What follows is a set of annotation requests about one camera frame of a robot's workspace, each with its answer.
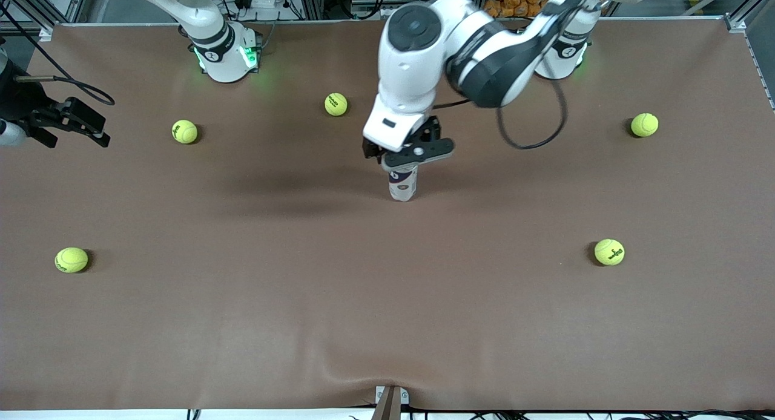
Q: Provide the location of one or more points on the aluminium frame strut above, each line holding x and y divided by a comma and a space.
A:
37, 14
746, 8

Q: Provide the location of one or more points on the brown table mat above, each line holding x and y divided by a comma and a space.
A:
242, 256

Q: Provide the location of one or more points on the white blue Wilson tennis can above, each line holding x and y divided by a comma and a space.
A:
402, 187

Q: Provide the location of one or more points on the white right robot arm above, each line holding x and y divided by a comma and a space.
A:
224, 57

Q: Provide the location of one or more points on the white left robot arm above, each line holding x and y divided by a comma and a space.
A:
418, 57

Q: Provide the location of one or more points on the yellow-green tennis ball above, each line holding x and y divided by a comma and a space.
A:
610, 252
71, 259
184, 131
336, 104
645, 124

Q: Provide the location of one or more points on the orange round items pile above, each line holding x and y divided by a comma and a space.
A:
508, 2

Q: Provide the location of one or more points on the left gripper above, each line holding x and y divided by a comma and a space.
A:
431, 131

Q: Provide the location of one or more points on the metal table edge clamp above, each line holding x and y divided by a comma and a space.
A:
390, 405

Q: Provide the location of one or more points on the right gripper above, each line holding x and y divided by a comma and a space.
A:
25, 102

